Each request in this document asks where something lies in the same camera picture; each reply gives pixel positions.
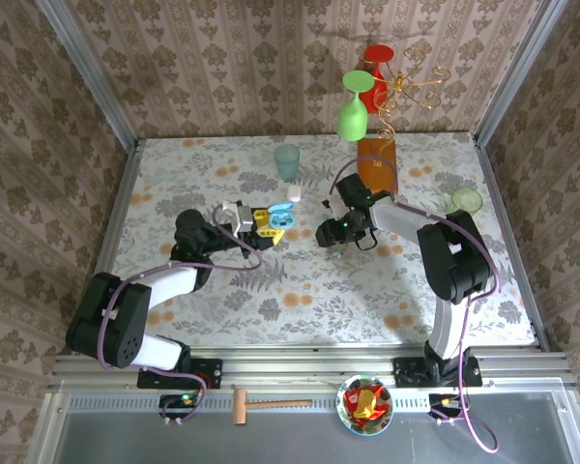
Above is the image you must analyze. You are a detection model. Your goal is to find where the grey sheet metal platform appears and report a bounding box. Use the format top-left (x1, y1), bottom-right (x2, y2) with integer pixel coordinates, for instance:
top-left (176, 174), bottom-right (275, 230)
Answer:
top-left (26, 391), bottom-right (580, 464)

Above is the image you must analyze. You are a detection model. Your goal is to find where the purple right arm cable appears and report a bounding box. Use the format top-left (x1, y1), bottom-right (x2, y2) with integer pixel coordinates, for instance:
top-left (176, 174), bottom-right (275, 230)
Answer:
top-left (329, 158), bottom-right (502, 455)

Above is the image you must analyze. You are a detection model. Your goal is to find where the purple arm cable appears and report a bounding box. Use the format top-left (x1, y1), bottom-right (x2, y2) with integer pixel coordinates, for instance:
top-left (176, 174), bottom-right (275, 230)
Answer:
top-left (329, 158), bottom-right (502, 455)
top-left (98, 202), bottom-right (265, 426)

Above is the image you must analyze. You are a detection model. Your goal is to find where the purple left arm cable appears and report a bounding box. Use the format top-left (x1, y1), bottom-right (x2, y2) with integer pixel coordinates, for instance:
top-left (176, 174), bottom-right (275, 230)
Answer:
top-left (98, 202), bottom-right (265, 426)

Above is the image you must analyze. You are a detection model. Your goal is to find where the small circuit board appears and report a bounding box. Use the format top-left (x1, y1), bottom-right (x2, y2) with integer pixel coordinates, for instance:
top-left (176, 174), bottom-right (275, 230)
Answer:
top-left (159, 393), bottom-right (199, 421)
top-left (428, 393), bottom-right (465, 418)

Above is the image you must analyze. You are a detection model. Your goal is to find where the gold wire glass rack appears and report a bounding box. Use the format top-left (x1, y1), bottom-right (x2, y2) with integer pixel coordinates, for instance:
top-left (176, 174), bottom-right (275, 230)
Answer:
top-left (357, 45), bottom-right (453, 195)

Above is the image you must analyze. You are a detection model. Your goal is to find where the aluminium side rail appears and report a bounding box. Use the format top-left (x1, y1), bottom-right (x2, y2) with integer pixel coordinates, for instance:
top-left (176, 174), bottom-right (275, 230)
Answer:
top-left (71, 139), bottom-right (144, 355)
top-left (472, 133), bottom-right (552, 353)

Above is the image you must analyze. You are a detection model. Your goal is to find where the yellow candy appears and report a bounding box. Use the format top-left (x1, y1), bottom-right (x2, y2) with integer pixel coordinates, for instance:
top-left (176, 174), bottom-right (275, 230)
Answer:
top-left (355, 389), bottom-right (376, 420)

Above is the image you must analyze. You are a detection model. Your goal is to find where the blue earbud charging case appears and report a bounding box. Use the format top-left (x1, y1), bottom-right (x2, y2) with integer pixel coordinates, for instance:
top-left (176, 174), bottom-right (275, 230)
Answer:
top-left (267, 201), bottom-right (297, 231)

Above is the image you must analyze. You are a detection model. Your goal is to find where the thin black wire loop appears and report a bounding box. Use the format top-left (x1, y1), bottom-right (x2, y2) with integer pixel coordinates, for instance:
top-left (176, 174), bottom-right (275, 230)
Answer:
top-left (355, 224), bottom-right (379, 251)

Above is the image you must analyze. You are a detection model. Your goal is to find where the long aluminium base rail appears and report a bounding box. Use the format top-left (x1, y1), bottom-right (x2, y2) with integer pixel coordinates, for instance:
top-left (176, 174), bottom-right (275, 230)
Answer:
top-left (51, 350), bottom-right (574, 389)

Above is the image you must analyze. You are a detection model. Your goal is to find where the wooden mallet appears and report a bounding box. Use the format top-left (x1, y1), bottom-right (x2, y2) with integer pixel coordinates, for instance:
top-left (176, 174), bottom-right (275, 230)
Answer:
top-left (232, 388), bottom-right (314, 426)

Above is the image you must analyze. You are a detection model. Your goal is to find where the teal plastic cup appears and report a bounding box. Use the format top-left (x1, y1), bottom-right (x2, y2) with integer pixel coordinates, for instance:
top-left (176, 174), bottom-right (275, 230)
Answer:
top-left (273, 143), bottom-right (302, 184)

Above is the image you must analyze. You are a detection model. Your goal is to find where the floral patterned table cover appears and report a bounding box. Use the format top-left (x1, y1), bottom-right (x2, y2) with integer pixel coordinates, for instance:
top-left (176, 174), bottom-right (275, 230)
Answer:
top-left (113, 132), bottom-right (537, 347)

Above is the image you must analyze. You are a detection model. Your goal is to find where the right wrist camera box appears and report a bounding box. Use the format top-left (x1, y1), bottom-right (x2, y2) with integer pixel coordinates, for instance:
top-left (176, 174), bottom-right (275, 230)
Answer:
top-left (322, 192), bottom-right (352, 221)

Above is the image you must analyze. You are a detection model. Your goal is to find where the perforated metal strip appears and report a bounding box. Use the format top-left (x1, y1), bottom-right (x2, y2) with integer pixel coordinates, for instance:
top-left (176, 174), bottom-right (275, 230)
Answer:
top-left (63, 391), bottom-right (570, 413)

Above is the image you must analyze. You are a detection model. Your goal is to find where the green plastic cup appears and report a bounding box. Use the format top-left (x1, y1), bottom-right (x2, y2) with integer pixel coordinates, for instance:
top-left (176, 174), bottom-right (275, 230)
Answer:
top-left (450, 187), bottom-right (484, 217)

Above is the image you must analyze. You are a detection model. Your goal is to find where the patterned ceramic bowl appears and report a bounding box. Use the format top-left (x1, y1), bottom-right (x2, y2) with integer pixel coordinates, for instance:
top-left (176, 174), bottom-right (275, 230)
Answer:
top-left (335, 374), bottom-right (394, 437)

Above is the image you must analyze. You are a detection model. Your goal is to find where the red candy wrapper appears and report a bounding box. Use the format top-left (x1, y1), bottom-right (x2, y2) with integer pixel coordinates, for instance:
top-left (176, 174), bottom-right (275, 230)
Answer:
top-left (343, 383), bottom-right (388, 421)

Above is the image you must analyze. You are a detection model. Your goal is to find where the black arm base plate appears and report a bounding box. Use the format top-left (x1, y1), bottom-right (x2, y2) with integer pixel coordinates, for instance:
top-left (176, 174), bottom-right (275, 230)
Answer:
top-left (136, 358), bottom-right (223, 391)
top-left (392, 356), bottom-right (483, 388)

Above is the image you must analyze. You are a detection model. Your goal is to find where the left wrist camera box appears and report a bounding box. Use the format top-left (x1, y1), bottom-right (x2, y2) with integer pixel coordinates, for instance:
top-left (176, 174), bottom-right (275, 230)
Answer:
top-left (220, 200), bottom-right (255, 234)

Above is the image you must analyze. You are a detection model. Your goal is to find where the green wine glass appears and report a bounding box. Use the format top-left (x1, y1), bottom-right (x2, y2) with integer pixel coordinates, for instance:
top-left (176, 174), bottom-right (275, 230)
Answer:
top-left (335, 70), bottom-right (376, 142)

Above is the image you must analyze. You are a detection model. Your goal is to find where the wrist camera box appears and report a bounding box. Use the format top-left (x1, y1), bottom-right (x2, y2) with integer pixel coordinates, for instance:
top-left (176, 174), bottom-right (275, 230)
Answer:
top-left (220, 200), bottom-right (255, 234)
top-left (322, 192), bottom-right (352, 221)

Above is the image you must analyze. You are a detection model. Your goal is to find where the aluminium frame post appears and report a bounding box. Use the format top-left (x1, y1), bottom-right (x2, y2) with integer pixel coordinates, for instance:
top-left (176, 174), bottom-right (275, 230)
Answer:
top-left (34, 0), bottom-right (142, 152)
top-left (472, 0), bottom-right (570, 147)

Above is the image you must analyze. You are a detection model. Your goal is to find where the red wine glass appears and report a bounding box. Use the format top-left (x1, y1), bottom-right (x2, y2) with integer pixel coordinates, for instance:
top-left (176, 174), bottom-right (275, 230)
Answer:
top-left (359, 43), bottom-right (396, 115)

